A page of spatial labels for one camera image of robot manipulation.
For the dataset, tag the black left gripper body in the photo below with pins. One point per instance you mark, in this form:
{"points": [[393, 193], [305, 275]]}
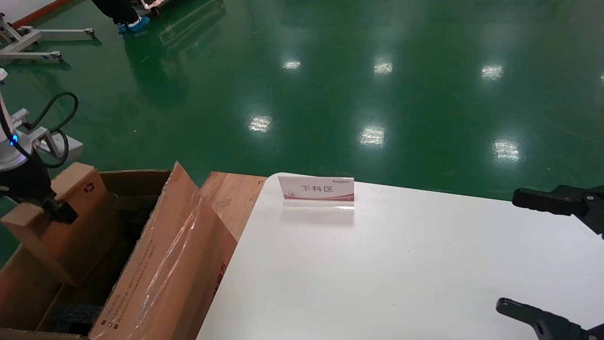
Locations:
{"points": [[23, 184]]}

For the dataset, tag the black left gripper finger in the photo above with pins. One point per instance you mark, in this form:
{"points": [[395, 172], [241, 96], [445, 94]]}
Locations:
{"points": [[63, 215]]}

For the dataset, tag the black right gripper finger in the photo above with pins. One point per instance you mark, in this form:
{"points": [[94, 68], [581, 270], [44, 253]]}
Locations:
{"points": [[538, 318], [542, 200]]}

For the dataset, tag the small cardboard box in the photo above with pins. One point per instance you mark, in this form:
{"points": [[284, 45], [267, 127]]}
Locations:
{"points": [[71, 245]]}

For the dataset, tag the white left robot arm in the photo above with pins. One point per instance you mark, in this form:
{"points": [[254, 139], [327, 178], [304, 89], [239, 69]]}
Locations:
{"points": [[12, 151]]}

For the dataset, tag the large cardboard box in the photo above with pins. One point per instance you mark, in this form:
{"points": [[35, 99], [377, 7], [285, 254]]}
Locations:
{"points": [[165, 274]]}

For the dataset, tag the black foam insert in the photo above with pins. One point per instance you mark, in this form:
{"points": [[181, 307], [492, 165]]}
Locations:
{"points": [[75, 317]]}

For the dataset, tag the white round object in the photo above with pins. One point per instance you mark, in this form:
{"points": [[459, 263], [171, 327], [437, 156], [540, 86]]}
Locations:
{"points": [[2, 74]]}

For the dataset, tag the person with blue shoe covers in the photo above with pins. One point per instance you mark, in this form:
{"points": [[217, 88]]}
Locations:
{"points": [[120, 12]]}

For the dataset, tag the white pink table sign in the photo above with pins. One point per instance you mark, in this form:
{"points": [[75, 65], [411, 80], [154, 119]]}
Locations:
{"points": [[316, 191]]}

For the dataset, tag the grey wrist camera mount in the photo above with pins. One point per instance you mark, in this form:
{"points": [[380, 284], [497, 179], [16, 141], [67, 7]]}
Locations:
{"points": [[61, 146]]}

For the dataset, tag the grey metal floor frame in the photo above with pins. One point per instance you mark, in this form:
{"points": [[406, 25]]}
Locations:
{"points": [[28, 35]]}

